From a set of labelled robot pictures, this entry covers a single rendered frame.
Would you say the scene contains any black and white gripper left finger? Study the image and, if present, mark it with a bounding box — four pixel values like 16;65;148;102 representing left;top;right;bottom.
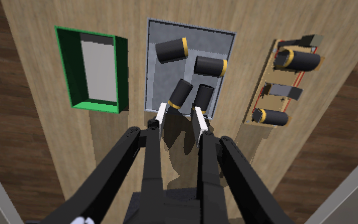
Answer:
38;103;167;224

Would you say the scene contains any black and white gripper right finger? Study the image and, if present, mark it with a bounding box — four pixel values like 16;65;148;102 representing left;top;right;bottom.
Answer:
192;107;296;224

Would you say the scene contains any green open-top box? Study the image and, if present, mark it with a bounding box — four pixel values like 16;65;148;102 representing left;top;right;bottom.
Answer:
54;26;129;114

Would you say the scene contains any black battery with gold top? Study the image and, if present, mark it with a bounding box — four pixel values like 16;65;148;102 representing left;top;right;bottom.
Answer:
276;49;321;72
168;79;193;109
192;84;215;114
258;109;288;126
155;38;188;62
194;56;227;77

